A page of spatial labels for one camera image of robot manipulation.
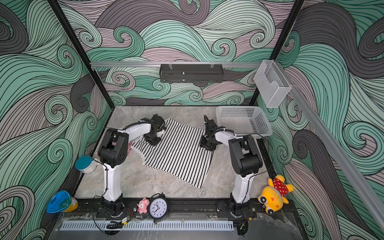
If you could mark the black white striped tank top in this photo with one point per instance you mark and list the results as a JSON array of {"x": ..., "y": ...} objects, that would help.
[{"x": 179, "y": 153}]

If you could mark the black wall shelf tray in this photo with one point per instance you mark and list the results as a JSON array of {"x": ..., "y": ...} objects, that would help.
[{"x": 191, "y": 74}]

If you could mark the blue yellow plastic toy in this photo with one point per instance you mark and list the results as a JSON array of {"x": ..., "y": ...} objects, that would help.
[{"x": 62, "y": 202}]

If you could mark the aluminium wall rail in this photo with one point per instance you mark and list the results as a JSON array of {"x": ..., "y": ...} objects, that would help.
[
  {"x": 365, "y": 191},
  {"x": 138, "y": 64}
]

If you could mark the pink plush toy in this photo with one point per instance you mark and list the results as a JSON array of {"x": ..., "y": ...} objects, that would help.
[{"x": 143, "y": 206}]

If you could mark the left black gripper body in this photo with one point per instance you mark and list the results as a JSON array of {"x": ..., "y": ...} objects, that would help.
[{"x": 153, "y": 139}]

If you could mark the teal lid white cup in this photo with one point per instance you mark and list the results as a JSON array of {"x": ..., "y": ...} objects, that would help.
[{"x": 86, "y": 165}]

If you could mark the red white striped tank top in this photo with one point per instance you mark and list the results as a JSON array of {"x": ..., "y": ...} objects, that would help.
[{"x": 102, "y": 138}]

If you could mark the black round alarm clock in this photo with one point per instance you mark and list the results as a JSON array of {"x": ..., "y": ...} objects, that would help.
[{"x": 158, "y": 208}]

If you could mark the clear acrylic wall holder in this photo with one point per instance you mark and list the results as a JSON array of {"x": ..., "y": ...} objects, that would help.
[{"x": 272, "y": 82}]

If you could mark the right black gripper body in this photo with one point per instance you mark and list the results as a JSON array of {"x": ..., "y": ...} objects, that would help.
[{"x": 206, "y": 143}]

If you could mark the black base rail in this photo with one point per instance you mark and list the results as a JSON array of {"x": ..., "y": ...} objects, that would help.
[{"x": 220, "y": 207}]

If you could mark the aluminium right wall rail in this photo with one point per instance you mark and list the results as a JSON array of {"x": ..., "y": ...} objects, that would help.
[{"x": 365, "y": 191}]

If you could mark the white slotted cable duct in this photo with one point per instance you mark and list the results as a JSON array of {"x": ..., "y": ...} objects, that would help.
[{"x": 151, "y": 226}]

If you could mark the white plastic laundry basket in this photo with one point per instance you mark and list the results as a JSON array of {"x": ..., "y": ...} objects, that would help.
[{"x": 244, "y": 120}]

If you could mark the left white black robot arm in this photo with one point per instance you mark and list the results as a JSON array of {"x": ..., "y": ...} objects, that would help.
[{"x": 113, "y": 152}]

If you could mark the yellow plush toy red shirt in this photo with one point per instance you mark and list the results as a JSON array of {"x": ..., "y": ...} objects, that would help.
[{"x": 273, "y": 197}]

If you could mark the aluminium back wall rail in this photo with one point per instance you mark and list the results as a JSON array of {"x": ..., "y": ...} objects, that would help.
[{"x": 138, "y": 64}]

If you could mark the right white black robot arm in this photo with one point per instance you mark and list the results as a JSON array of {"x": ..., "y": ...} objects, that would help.
[{"x": 246, "y": 160}]

